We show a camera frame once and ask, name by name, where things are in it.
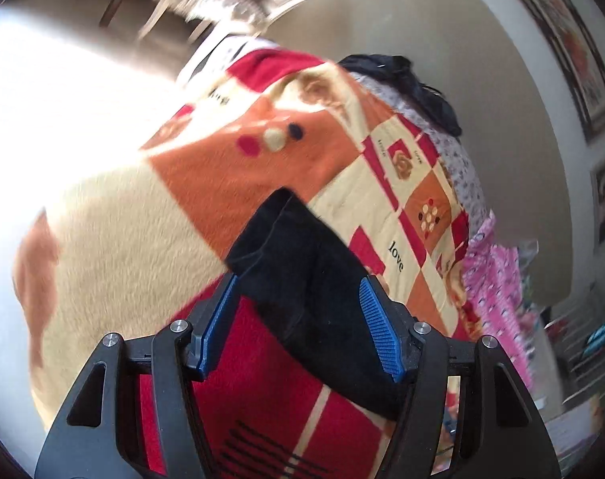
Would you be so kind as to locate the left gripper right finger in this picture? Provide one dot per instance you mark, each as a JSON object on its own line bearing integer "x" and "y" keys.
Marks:
{"x": 498, "y": 431}

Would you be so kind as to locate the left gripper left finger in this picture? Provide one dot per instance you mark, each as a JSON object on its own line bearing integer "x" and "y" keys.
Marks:
{"x": 131, "y": 411}

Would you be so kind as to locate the black pants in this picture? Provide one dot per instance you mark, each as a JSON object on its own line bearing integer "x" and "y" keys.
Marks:
{"x": 304, "y": 282}

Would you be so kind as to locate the pink penguin print quilt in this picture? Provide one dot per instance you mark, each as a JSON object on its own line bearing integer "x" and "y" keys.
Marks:
{"x": 492, "y": 279}

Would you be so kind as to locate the orange red patterned blanket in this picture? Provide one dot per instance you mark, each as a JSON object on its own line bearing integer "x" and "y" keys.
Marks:
{"x": 131, "y": 248}

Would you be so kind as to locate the white floral bed sheet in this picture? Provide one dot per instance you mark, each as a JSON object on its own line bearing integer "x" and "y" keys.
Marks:
{"x": 455, "y": 158}

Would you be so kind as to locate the black garment on bed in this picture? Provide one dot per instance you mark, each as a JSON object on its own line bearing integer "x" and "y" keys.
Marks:
{"x": 397, "y": 72}

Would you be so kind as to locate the framed wall picture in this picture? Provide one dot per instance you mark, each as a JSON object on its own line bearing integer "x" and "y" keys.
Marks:
{"x": 578, "y": 57}

